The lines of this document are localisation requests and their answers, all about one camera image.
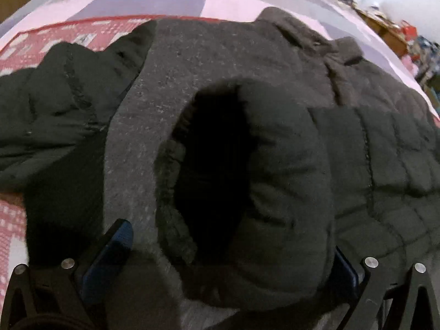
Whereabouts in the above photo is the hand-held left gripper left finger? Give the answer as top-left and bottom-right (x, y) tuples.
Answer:
(0, 218), (134, 330)

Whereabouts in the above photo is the cluttered wooden bedside table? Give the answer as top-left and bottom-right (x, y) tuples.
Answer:
(354, 3), (440, 111)

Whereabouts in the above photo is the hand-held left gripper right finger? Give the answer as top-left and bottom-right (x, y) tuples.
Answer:
(333, 246), (440, 330)

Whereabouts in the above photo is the red checked blanket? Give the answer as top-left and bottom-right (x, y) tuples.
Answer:
(0, 15), (440, 284)

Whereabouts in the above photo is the black jacket with grey lining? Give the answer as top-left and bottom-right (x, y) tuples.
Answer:
(0, 7), (440, 330)

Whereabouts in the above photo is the pink purple patchwork bedsheet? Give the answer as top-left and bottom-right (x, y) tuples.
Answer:
(0, 0), (440, 117)

